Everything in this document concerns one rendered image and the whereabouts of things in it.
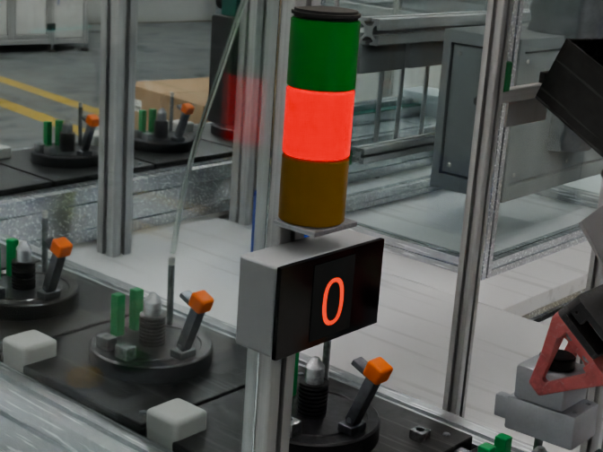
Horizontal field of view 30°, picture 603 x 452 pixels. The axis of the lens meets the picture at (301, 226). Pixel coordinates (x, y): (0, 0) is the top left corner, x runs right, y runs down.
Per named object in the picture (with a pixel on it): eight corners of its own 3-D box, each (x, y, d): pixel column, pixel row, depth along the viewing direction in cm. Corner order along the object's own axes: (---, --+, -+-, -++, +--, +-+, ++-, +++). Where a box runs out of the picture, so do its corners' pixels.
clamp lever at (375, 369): (365, 424, 111) (395, 368, 107) (353, 430, 110) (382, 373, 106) (340, 401, 113) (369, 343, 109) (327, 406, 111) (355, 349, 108)
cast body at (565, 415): (595, 436, 95) (605, 358, 93) (571, 452, 92) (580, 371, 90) (509, 405, 100) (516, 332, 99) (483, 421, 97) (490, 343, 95)
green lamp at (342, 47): (369, 89, 82) (374, 21, 81) (325, 94, 78) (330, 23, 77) (317, 78, 85) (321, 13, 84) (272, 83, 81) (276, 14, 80)
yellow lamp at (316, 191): (357, 221, 85) (362, 157, 83) (314, 231, 81) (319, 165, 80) (307, 205, 88) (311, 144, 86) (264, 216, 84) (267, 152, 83)
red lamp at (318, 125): (363, 155, 83) (369, 90, 82) (319, 164, 80) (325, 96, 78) (311, 143, 86) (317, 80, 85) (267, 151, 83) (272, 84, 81)
